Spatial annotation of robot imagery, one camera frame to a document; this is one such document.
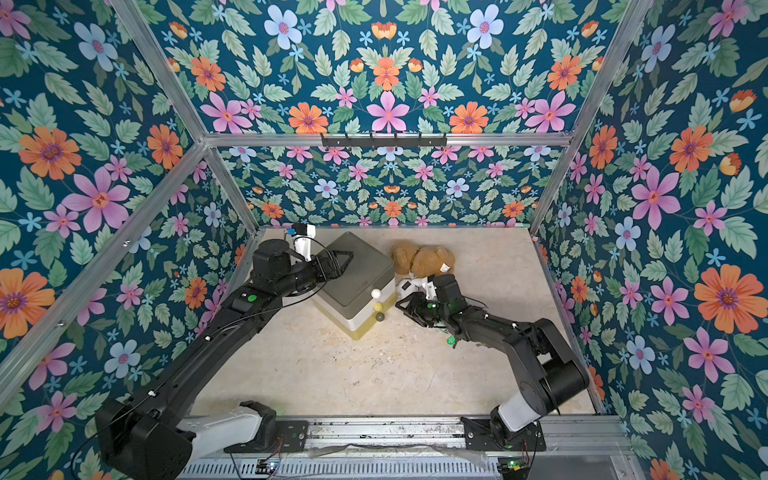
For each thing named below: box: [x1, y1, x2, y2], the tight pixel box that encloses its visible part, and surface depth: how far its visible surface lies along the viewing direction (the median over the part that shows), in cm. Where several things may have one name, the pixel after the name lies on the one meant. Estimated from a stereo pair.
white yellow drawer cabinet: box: [312, 264, 397, 340], surface depth 81 cm
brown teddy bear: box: [392, 240, 456, 278], surface depth 99 cm
